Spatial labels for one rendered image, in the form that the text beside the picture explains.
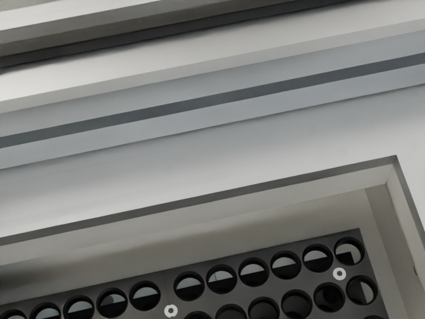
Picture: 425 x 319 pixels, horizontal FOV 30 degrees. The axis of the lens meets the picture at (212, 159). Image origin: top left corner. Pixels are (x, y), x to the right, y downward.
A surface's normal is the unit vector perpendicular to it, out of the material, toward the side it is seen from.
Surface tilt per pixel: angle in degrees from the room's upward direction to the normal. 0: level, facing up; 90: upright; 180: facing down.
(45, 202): 0
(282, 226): 0
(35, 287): 0
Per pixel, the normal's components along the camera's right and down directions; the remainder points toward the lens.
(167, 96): 0.21, 0.86
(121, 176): -0.03, -0.46
